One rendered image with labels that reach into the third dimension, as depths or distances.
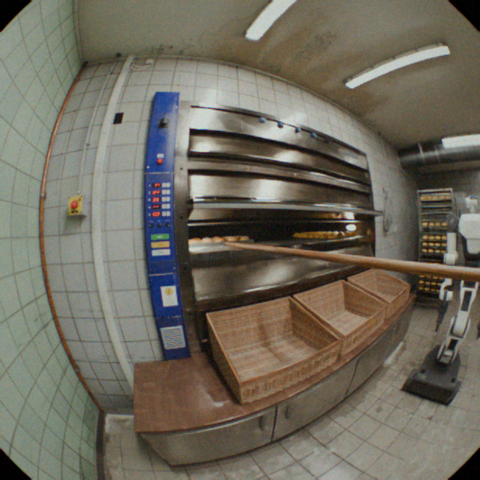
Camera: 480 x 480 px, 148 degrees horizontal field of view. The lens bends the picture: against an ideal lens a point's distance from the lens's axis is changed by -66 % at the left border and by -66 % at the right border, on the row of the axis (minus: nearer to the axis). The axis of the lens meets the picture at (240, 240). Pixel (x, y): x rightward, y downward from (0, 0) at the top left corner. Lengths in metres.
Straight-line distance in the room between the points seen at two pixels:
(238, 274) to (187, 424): 0.85
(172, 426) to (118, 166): 1.21
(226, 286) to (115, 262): 0.61
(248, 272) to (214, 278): 0.21
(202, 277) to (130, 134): 0.90
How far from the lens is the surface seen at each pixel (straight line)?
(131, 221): 1.03
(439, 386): 1.79
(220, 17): 1.44
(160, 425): 0.88
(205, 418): 0.87
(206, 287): 1.08
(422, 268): 0.52
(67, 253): 1.15
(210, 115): 1.29
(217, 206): 0.91
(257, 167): 1.23
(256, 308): 1.20
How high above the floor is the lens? 1.29
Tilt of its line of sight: 3 degrees down
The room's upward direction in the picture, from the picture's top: 3 degrees counter-clockwise
